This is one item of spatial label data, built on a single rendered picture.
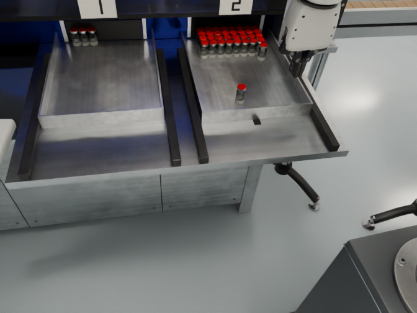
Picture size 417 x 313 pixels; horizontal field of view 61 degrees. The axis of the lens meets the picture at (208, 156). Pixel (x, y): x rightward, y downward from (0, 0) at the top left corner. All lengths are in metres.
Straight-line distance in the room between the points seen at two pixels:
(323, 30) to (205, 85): 0.31
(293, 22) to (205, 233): 1.12
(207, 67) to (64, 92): 0.36
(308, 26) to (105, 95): 0.48
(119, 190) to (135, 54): 0.61
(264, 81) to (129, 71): 0.35
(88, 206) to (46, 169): 0.78
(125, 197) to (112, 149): 0.73
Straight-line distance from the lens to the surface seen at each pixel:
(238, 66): 0.98
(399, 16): 1.36
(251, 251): 1.62
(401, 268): 0.71
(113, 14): 0.95
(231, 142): 0.76
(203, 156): 0.70
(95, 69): 0.97
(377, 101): 2.59
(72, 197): 1.47
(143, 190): 1.44
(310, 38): 0.76
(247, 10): 0.99
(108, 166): 0.73
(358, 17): 1.28
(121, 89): 0.89
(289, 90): 0.93
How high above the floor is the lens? 1.43
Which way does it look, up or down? 49 degrees down
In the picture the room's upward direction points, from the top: 5 degrees clockwise
